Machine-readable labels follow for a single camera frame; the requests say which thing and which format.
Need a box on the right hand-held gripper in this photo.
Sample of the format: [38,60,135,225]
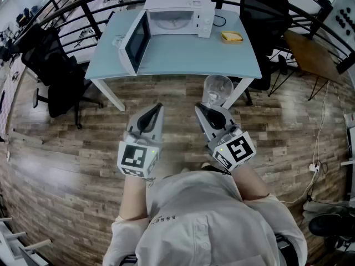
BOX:
[194,101,257,172]

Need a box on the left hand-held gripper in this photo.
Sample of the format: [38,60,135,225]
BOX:
[116,103,165,178]

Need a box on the clear glass cup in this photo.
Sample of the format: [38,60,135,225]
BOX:
[201,74,235,108]

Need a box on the white microwave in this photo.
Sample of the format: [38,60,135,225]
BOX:
[118,0,216,76]

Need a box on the person's left forearm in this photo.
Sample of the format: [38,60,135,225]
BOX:
[118,174,153,222]

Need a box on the person's right forearm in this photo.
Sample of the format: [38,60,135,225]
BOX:
[229,161,271,202]

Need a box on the light blue table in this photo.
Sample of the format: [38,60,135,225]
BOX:
[84,8,263,112]

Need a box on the small clear glass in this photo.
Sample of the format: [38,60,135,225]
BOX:
[111,34,126,49]

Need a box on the black office chair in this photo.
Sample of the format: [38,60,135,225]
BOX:
[307,213,355,262]
[239,0,294,91]
[21,24,105,130]

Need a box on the person's white shirt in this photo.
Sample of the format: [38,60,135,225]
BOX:
[102,168,308,266]

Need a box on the black metal railing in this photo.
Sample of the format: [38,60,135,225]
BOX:
[11,0,355,75]

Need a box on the small wooden table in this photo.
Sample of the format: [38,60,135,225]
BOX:
[267,29,344,101]

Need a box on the white board with black knobs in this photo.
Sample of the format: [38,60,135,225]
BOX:
[329,0,355,43]

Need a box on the white rack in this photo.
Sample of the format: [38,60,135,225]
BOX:
[0,217,53,266]

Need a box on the black power cable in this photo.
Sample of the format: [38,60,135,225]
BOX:
[212,14,227,28]

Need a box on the white cable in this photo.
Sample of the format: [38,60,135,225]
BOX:
[280,80,333,204]

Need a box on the black waist strap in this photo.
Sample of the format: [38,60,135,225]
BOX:
[274,234,299,260]

